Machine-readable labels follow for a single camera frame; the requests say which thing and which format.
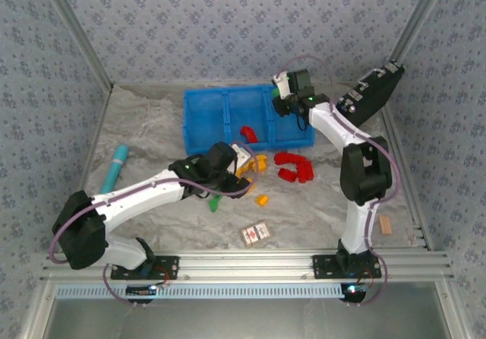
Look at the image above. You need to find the teal plastic cylinder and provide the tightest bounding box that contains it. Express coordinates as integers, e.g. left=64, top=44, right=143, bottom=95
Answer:
left=99, top=144, right=130, bottom=195

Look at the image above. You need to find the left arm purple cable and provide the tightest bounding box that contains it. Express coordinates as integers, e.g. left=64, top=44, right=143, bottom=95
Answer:
left=49, top=141, right=261, bottom=309

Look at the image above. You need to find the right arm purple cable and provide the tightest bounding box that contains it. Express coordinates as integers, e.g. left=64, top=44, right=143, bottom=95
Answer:
left=279, top=55, right=402, bottom=308

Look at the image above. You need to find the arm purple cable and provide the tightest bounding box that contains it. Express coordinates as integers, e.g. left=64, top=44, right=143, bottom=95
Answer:
left=279, top=55, right=402, bottom=308
left=49, top=141, right=261, bottom=309

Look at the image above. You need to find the small black controller board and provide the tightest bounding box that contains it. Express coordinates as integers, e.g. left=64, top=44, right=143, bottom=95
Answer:
left=339, top=282, right=368, bottom=305
left=125, top=284, right=159, bottom=297

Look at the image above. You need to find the aluminium corner post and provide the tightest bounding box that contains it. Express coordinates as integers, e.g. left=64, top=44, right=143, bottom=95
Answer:
left=37, top=0, right=115, bottom=91
left=390, top=0, right=455, bottom=65

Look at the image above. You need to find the aluminium cross rail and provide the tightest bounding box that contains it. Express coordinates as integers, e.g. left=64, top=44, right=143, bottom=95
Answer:
left=39, top=250, right=455, bottom=283

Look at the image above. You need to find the slotted light blue cable duct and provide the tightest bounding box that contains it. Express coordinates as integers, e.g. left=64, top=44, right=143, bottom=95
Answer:
left=55, top=282, right=368, bottom=300

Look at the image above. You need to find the small printed card box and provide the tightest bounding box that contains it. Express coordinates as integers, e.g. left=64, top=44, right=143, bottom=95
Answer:
left=239, top=220, right=273, bottom=248

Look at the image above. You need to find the grey metal panel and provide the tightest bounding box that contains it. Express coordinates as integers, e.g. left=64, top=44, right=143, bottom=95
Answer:
left=22, top=281, right=472, bottom=339

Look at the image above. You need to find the aluminium side rail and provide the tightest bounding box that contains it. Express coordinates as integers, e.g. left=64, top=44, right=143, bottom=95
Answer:
left=56, top=84, right=115, bottom=255
left=379, top=105, right=436, bottom=252

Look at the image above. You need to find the black hard case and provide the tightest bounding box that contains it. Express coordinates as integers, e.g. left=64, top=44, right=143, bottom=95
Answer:
left=336, top=60, right=406, bottom=127

